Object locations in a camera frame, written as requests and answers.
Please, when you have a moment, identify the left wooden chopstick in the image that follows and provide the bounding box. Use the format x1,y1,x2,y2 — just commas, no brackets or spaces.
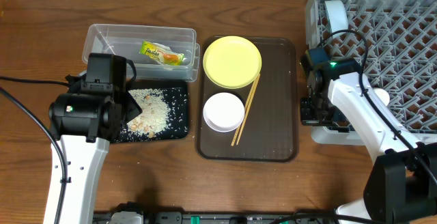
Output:
230,73,260,147

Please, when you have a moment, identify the black waste tray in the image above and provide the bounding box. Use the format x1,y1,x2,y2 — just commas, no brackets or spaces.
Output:
115,80,189,143

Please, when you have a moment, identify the clear plastic waste bin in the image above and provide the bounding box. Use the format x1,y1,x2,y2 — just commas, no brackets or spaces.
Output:
82,24,200,82

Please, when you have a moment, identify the right wooden chopstick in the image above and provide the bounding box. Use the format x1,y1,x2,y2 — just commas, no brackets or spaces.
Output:
235,74,262,145

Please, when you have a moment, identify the light blue bowl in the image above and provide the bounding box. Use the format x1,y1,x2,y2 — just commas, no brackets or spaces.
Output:
325,0,349,38

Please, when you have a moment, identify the brown plastic serving tray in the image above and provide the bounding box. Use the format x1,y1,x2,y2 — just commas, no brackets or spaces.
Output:
195,37,299,163

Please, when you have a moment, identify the rice food waste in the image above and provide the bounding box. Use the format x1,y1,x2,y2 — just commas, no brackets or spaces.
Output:
127,89,170,139

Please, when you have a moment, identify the white cup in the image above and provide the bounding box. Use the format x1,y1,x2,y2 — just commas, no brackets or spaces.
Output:
373,87,390,107

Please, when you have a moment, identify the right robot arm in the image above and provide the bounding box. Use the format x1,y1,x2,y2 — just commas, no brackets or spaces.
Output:
300,48,436,223

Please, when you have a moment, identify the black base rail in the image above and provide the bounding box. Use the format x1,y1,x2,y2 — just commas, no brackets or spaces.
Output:
91,201,342,224

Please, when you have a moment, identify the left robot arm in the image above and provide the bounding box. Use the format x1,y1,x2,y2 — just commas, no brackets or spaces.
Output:
44,53,142,223

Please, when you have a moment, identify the wooden chopstick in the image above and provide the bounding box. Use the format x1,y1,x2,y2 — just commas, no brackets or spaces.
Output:
235,74,262,145
230,73,260,147

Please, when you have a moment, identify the white bowl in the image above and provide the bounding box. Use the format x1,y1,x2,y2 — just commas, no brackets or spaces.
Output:
203,92,245,132

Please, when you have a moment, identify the green snack wrapper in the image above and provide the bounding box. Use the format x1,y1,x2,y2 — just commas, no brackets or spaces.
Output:
139,41,185,66

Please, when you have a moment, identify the yellow plate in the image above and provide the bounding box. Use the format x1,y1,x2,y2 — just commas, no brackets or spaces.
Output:
203,36,262,89

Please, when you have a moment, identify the grey dishwasher rack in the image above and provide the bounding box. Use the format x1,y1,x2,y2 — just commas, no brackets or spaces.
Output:
305,0,436,143

